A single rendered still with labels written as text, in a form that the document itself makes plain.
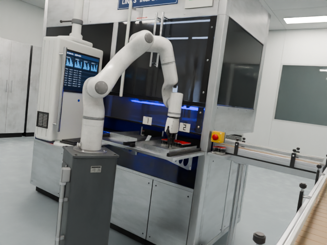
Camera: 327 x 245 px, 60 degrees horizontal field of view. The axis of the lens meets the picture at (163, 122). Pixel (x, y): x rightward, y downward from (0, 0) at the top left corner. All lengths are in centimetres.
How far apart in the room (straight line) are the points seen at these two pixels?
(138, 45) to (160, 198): 115
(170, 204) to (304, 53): 502
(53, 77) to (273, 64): 523
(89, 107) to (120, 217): 120
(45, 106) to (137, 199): 100
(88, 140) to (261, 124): 532
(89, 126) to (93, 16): 142
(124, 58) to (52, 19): 174
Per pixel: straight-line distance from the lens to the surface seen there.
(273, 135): 652
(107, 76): 157
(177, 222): 217
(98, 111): 159
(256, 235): 53
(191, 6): 213
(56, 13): 324
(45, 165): 324
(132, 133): 229
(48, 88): 219
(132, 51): 166
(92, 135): 160
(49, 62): 221
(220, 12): 202
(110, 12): 264
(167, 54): 176
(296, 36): 666
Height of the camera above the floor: 121
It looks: 5 degrees down
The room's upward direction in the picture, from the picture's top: 7 degrees clockwise
